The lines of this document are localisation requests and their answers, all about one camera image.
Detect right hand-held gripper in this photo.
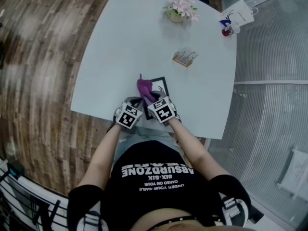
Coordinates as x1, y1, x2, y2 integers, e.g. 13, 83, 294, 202
144, 90, 180, 127

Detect black printed t-shirt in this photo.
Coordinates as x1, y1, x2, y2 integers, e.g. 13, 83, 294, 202
67, 140, 253, 231

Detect pink flowers in pot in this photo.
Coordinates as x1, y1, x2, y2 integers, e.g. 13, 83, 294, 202
162, 0, 200, 24

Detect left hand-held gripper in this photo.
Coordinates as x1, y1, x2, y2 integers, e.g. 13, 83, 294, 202
114, 96, 146, 130

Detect white paper bag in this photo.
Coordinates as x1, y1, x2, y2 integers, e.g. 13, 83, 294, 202
218, 0, 259, 28

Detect person's left forearm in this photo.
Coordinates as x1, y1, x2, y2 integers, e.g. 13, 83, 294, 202
76, 123, 123, 190

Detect white table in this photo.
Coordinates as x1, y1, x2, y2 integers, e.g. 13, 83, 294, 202
70, 0, 238, 140

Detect black metal rack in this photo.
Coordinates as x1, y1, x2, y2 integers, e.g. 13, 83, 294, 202
0, 156, 70, 231

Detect red cup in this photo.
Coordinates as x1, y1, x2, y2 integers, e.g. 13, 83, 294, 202
221, 23, 241, 37

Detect grey jeans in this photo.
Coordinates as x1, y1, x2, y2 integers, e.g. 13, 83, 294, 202
112, 126, 184, 168

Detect person's right forearm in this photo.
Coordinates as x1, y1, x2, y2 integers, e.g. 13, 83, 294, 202
167, 117, 228, 182

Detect black framed deer picture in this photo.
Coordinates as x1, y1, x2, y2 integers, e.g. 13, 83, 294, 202
141, 76, 170, 121

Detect purple cleaning cloth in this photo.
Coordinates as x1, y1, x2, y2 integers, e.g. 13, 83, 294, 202
136, 73, 157, 105

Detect wooden card holder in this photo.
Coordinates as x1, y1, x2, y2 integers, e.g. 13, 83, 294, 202
172, 46, 199, 68

